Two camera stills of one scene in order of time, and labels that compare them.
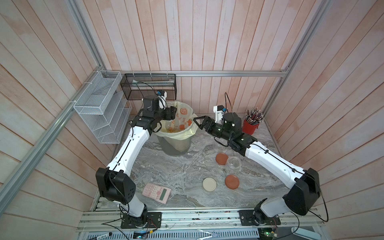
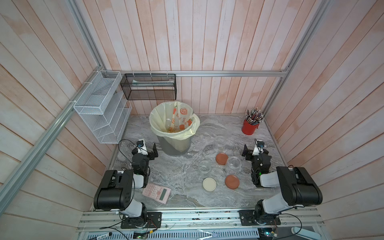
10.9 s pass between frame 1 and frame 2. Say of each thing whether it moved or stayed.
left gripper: moved
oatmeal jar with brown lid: stayed
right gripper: moved
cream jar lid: stayed
